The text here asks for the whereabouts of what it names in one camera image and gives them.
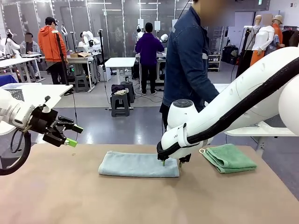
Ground black braided right arm hose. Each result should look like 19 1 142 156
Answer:
157 62 299 161

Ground person in denim jacket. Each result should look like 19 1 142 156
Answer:
159 0 235 135

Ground green towel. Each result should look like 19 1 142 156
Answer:
199 144 257 174

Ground black upright stand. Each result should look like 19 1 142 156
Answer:
97 29 108 82

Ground person in orange hoodie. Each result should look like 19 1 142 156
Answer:
37 16 70 85

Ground grey plastic stool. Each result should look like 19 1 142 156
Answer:
111 92 130 117
74 74 91 93
121 81 135 104

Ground blue-grey towel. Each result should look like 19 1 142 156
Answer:
98 151 180 178

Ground mannequin in orange shirt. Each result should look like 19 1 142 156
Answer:
266 14 285 51

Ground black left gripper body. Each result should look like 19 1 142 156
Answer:
27 106 59 135

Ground person in purple hoodie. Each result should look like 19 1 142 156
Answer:
135 22 165 96

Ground white shelf rack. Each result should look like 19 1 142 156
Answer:
207 54 222 72

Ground seated person in grey jacket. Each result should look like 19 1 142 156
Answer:
20 32 42 79

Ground black tripod pole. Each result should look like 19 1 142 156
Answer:
51 29 71 86

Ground rack of dark clothes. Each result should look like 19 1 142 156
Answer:
280 25 299 47

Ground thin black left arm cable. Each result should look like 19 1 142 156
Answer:
10 129 24 154

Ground black bags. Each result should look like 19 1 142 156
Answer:
221 45 239 65

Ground small white desk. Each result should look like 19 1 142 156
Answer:
104 57 136 110

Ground dark and beige clothes pile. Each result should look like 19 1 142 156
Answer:
111 84 128 96

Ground long white background desk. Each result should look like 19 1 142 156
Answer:
0 54 45 84

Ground mannequin in grey top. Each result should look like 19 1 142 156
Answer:
235 15 262 77

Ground person's right forearm denim sleeve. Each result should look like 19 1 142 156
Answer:
196 77 220 105

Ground seated person in white shirt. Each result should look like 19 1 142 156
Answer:
78 32 87 47

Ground thick black left arm hose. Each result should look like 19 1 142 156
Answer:
0 132 32 176

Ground white table with rounded edge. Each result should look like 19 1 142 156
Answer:
214 83 297 154

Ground white rectangular table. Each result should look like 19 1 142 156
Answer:
0 83 74 110

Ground blue cloth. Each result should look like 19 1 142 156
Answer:
0 74 18 87

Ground mannequin in white top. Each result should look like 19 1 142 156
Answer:
249 14 275 67

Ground grey-framed workbench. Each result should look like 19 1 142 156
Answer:
39 55 96 91

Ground grey perforated plastic basket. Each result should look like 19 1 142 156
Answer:
4 88 25 102

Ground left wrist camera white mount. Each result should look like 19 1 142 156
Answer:
41 95 52 114

